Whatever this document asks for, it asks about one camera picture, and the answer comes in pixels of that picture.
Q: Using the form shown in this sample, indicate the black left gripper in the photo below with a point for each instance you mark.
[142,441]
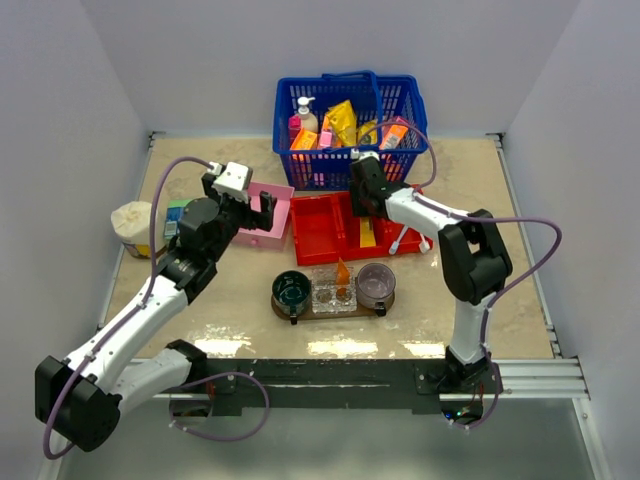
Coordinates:
[261,219]

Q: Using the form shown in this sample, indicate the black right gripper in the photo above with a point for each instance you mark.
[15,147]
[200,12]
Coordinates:
[358,208]

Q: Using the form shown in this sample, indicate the translucent purple mug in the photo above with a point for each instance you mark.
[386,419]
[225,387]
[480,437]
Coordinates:
[375,288]

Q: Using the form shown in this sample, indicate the dark green mug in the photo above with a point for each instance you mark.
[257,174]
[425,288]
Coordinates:
[291,292]

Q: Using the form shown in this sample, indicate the clear acrylic toothbrush holder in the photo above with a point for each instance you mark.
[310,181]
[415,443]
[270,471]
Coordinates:
[324,298]

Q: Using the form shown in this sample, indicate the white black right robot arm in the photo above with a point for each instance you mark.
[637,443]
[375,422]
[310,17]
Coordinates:
[474,259]

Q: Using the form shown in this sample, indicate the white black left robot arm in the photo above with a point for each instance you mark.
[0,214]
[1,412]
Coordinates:
[83,396]

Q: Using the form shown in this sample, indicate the light blue toothbrush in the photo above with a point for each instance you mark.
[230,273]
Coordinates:
[396,243]

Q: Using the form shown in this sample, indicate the brown wooden oval tray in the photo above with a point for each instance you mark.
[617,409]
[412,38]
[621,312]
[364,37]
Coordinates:
[308,314]

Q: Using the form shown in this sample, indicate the yellow green packet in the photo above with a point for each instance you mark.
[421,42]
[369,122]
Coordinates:
[368,133]

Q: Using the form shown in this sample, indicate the red three-compartment bin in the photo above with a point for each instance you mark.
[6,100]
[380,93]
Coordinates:
[325,230]

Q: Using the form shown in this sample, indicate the orange box in basket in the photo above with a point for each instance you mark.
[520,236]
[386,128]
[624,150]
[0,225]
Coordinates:
[393,133]

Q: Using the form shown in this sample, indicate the pink small box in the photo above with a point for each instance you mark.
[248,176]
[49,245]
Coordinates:
[325,139]

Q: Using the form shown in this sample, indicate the orange carton left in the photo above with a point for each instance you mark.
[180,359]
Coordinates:
[305,140]

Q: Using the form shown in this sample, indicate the yellow snack bag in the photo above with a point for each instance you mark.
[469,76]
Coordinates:
[343,122]

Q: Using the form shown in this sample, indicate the blue plastic shopping basket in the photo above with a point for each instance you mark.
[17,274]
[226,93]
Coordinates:
[318,121]

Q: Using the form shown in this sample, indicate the white pump lotion bottle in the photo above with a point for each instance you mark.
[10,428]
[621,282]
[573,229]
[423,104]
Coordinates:
[308,119]

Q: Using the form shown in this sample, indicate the green blue carton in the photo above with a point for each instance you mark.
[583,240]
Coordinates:
[174,213]

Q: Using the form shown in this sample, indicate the cream tissue roll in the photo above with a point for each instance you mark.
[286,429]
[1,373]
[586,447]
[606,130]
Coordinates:
[131,224]

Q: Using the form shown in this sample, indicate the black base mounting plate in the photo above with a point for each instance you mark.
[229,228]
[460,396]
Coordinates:
[418,385]

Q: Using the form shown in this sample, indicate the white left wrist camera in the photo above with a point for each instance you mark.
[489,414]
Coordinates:
[232,179]

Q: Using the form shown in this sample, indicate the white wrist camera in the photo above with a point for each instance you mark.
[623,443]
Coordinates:
[232,179]
[358,154]

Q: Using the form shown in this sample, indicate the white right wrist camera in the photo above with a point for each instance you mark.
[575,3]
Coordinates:
[358,154]

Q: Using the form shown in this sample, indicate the aluminium frame rail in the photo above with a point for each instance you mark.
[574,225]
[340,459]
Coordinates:
[543,379]

